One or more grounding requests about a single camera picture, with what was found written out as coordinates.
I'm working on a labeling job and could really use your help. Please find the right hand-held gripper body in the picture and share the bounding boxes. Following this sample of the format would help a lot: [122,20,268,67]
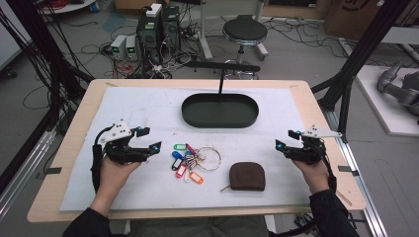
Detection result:
[285,124,343,166]

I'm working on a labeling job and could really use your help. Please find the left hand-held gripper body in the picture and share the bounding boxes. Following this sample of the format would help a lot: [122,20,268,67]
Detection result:
[98,118,151,166]

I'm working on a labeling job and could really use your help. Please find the person's left hand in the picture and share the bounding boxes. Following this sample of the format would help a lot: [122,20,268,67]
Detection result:
[96,154,143,199]

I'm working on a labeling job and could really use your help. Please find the person's right hand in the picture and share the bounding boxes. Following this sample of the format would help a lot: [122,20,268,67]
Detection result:
[292,159,331,196]

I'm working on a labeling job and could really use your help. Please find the white table mat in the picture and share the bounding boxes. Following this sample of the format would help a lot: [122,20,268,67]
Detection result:
[59,85,312,212]

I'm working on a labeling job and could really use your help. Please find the grey tape strip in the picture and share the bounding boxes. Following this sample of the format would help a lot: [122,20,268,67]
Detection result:
[337,165,361,178]
[35,166,63,181]

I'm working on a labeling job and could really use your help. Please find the brown zip pouch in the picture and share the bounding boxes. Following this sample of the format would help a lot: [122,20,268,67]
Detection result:
[219,161,267,193]

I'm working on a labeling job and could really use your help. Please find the black oval tray with hanger bar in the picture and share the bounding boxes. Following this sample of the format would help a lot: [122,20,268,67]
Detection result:
[181,60,262,129]

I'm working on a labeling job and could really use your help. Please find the grey bench power supply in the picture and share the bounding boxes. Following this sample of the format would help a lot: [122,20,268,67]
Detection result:
[125,35,139,61]
[110,34,128,62]

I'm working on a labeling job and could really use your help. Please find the white floor board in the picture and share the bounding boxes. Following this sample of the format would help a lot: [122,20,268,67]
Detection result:
[355,64,419,138]

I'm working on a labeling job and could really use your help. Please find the black computer tower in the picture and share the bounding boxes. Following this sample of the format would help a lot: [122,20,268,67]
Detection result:
[135,12,164,66]
[160,4,182,54]

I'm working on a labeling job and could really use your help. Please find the black round stool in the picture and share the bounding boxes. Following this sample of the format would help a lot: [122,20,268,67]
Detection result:
[221,14,269,81]

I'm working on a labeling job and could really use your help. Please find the white box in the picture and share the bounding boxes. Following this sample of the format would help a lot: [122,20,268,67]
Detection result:
[144,2,163,19]

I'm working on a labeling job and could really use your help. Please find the cardboard box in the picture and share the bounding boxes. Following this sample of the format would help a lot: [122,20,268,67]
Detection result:
[323,0,419,41]

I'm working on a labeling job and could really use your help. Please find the left hand-held gripper black cable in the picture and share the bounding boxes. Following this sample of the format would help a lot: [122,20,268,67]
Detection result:
[90,125,115,195]

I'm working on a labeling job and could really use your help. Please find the hand-held gripper black cable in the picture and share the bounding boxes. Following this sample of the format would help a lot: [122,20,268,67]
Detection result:
[314,139,338,195]
[90,125,115,195]

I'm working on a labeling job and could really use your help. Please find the right hand-held gripper black cable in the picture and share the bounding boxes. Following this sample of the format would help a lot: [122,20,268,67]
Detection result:
[314,139,338,195]

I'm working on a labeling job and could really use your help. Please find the key ring with coloured tags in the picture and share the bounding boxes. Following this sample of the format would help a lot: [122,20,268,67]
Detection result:
[170,142,222,185]

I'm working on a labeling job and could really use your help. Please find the aluminium rail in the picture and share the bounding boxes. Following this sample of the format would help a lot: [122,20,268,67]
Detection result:
[0,127,57,220]
[323,108,389,237]

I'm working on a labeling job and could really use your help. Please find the tangle of floor cables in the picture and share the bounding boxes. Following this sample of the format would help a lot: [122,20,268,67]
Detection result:
[263,16,350,60]

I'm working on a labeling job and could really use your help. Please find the black frame post with cables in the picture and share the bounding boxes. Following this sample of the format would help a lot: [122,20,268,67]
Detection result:
[0,0,95,139]

